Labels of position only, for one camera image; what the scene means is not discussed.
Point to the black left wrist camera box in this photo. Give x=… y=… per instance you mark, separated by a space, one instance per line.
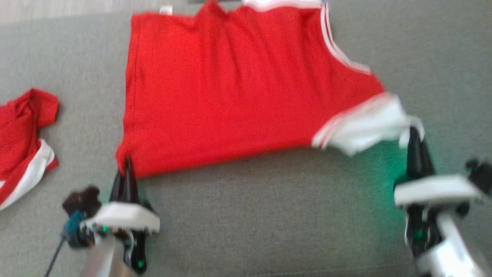
x=80 y=200

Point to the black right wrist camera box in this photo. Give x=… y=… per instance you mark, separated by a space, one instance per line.
x=480 y=173

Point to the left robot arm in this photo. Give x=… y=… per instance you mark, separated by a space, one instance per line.
x=103 y=257

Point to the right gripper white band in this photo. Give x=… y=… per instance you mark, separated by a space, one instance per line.
x=434 y=190

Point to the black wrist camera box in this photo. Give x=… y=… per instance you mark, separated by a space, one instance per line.
x=80 y=200
x=480 y=173

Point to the red shorts with white stripe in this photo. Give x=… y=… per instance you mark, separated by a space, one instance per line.
x=19 y=138

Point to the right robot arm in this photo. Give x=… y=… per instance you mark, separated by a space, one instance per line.
x=449 y=254

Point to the red jersey with white sleeves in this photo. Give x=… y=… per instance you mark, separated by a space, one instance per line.
x=230 y=88

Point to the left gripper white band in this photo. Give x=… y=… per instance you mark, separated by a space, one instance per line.
x=123 y=215

